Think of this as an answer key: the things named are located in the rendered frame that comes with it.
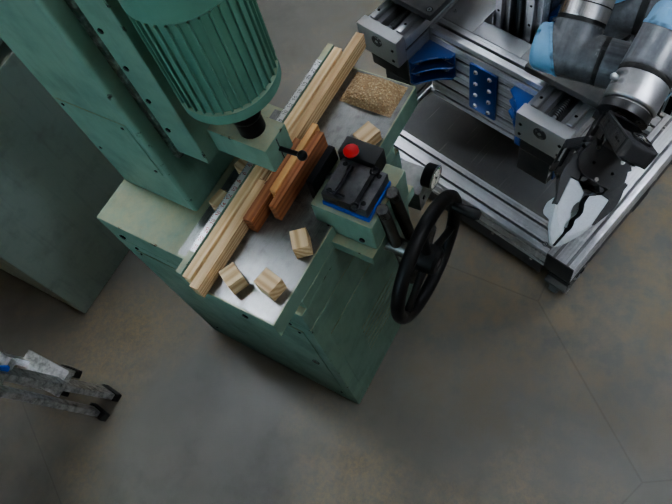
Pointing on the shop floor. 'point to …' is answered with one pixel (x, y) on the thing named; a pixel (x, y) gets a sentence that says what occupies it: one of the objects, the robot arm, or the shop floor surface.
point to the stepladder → (35, 372)
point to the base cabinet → (365, 328)
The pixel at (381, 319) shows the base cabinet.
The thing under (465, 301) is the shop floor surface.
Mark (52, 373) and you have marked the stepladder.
